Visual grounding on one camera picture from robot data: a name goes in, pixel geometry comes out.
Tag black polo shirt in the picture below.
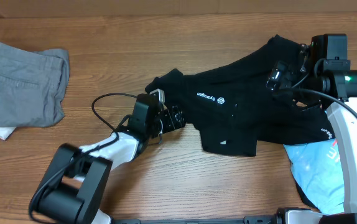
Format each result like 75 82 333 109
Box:
145 35 335 157

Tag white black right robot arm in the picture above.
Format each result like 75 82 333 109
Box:
266 34 357 224

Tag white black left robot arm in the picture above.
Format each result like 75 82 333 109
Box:
28 90 185 224

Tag light blue printed t-shirt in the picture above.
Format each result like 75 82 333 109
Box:
283 52 357 215

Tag grey folded trousers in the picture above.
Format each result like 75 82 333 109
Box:
0 42 70 128

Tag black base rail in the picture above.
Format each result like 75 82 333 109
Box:
111 215 276 224

